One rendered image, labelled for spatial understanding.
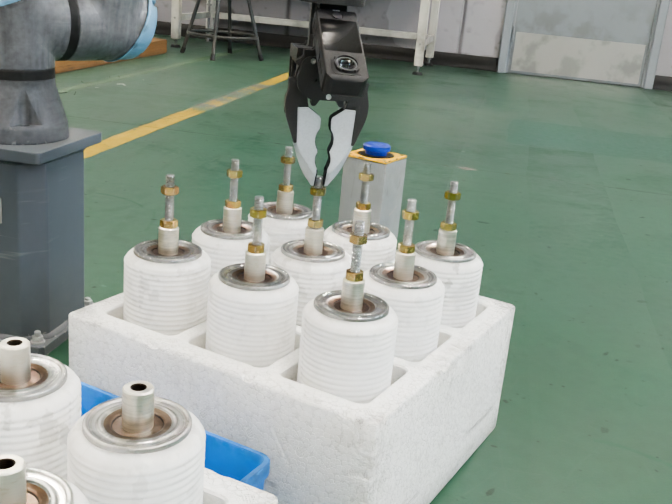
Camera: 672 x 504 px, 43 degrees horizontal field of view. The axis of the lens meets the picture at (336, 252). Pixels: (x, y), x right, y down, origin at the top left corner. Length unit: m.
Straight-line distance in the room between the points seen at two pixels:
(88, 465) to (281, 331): 0.34
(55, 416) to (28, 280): 0.64
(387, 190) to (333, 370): 0.47
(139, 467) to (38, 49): 0.79
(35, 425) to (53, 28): 0.72
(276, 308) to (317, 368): 0.08
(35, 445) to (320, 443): 0.28
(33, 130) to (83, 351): 0.38
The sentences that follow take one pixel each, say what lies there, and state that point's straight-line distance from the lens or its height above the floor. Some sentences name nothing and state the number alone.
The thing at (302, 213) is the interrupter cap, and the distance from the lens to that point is 1.15.
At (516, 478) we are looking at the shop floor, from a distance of 1.11.
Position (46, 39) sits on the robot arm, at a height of 0.44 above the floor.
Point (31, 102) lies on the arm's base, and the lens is 1.27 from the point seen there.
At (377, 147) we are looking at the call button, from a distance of 1.25.
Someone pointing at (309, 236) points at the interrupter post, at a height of 0.27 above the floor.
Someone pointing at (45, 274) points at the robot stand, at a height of 0.11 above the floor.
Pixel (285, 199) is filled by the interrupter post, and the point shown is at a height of 0.27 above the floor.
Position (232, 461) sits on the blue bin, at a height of 0.10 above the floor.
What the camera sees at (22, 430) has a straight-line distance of 0.68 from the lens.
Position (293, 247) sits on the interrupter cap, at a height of 0.25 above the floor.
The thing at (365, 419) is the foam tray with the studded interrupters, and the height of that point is 0.18.
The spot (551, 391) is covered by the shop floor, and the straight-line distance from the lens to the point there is 1.34.
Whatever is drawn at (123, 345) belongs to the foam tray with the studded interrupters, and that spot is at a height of 0.17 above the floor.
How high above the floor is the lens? 0.57
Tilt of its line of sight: 18 degrees down
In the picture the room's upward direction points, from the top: 5 degrees clockwise
